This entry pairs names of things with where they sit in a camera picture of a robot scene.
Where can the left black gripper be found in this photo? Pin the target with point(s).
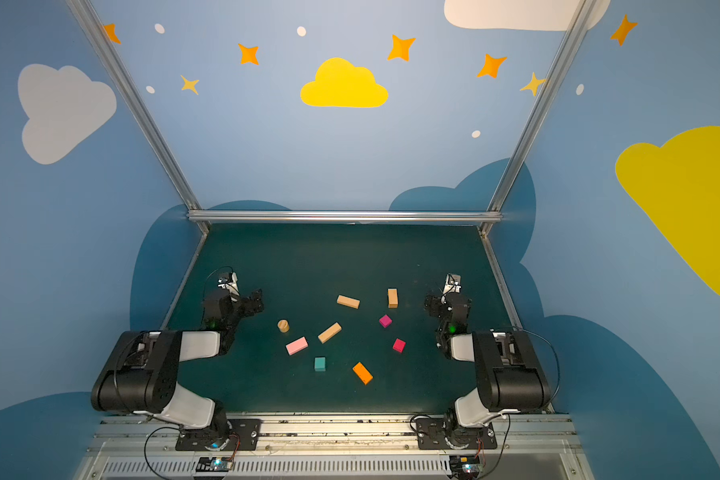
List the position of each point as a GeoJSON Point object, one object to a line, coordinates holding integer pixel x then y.
{"type": "Point", "coordinates": [246, 303]}

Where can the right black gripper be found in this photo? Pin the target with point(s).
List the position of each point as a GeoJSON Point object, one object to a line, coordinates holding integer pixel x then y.
{"type": "Point", "coordinates": [435, 303]}

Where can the natural wood block diagonal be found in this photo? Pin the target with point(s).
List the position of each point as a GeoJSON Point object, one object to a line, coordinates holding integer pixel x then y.
{"type": "Point", "coordinates": [329, 333]}

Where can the natural wood block long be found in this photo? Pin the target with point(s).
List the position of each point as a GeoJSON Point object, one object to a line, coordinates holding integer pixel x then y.
{"type": "Point", "coordinates": [348, 302]}

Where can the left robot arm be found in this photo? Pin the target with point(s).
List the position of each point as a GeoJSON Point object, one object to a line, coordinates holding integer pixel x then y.
{"type": "Point", "coordinates": [141, 374]}

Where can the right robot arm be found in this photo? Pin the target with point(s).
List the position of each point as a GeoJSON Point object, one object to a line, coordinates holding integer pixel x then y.
{"type": "Point", "coordinates": [508, 374]}

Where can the pink rectangular block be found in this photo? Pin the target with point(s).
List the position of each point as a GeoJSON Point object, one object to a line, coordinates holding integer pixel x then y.
{"type": "Point", "coordinates": [297, 346]}

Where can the teal cube block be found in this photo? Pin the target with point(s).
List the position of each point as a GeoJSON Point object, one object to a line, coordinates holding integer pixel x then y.
{"type": "Point", "coordinates": [320, 364]}

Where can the orange rectangular block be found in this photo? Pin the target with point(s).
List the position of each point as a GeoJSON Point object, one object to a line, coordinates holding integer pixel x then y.
{"type": "Point", "coordinates": [362, 373]}

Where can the small wood cylinder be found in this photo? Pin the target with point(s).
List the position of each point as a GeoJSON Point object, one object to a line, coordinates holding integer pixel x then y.
{"type": "Point", "coordinates": [283, 326]}

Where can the magenta cube upper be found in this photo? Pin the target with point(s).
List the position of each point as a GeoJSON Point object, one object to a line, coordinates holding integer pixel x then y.
{"type": "Point", "coordinates": [385, 321]}

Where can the magenta cube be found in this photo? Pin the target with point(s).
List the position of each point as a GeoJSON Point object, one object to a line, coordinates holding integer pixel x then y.
{"type": "Point", "coordinates": [399, 345]}
{"type": "Point", "coordinates": [385, 321]}

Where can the magenta cube lower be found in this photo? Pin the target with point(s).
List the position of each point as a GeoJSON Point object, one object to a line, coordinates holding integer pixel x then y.
{"type": "Point", "coordinates": [399, 345]}

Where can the right controller board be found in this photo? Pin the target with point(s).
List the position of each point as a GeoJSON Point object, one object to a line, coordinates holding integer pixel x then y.
{"type": "Point", "coordinates": [464, 467]}

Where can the controller board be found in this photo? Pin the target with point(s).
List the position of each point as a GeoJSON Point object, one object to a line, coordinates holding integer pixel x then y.
{"type": "Point", "coordinates": [214, 465]}
{"type": "Point", "coordinates": [464, 467]}

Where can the left controller board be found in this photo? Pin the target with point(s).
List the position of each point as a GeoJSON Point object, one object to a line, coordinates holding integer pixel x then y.
{"type": "Point", "coordinates": [214, 465]}

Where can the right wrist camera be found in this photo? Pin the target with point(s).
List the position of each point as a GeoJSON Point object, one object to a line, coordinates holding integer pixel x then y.
{"type": "Point", "coordinates": [452, 284]}

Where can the back aluminium frame bar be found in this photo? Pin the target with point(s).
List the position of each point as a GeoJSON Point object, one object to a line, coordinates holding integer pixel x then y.
{"type": "Point", "coordinates": [342, 217]}

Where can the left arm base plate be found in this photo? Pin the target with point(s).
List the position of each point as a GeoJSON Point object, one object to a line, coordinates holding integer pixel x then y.
{"type": "Point", "coordinates": [240, 434]}

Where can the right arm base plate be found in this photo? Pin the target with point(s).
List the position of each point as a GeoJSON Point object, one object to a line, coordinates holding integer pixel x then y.
{"type": "Point", "coordinates": [432, 433]}

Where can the aluminium front rail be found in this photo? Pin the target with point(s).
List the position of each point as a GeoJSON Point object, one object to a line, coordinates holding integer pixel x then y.
{"type": "Point", "coordinates": [337, 446]}

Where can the right aluminium frame post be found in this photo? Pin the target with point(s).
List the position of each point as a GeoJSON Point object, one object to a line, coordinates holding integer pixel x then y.
{"type": "Point", "coordinates": [560, 66]}

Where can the aluminium frame post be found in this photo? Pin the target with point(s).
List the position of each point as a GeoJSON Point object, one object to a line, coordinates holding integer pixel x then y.
{"type": "Point", "coordinates": [87, 18]}
{"type": "Point", "coordinates": [560, 66]}

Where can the left aluminium frame post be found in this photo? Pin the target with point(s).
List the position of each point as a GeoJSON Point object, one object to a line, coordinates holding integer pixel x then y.
{"type": "Point", "coordinates": [87, 18]}

